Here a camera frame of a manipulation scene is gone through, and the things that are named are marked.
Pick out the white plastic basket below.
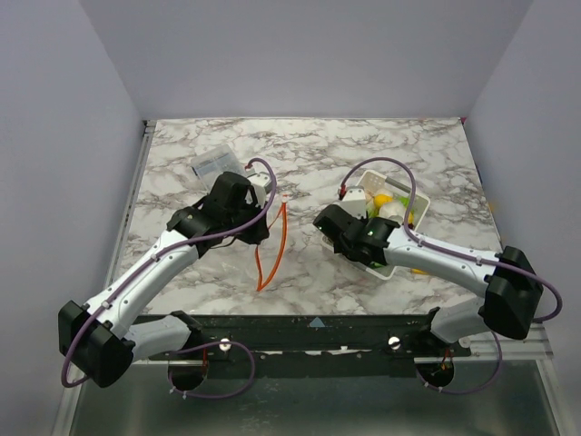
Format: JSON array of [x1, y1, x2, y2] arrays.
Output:
[[313, 170, 430, 281]]

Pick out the clear zip top bag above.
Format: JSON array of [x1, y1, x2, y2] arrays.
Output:
[[199, 194, 319, 296]]

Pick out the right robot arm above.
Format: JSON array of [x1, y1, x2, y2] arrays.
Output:
[[313, 204, 543, 356]]

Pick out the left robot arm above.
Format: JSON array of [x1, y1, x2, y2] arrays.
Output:
[[57, 171, 277, 388]]

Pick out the yellow toy pepper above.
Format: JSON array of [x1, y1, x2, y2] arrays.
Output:
[[372, 193, 393, 209]]

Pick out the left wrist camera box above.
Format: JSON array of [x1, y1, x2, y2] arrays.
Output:
[[247, 173, 272, 208]]

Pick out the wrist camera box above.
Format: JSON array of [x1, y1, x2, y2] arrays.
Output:
[[247, 173, 272, 208], [339, 186, 367, 219]]

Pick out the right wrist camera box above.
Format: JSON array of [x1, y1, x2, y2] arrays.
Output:
[[339, 186, 367, 219]]

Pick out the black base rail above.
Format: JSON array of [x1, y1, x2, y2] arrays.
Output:
[[144, 312, 478, 381]]

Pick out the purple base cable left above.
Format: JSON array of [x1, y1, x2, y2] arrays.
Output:
[[170, 335, 260, 401]]

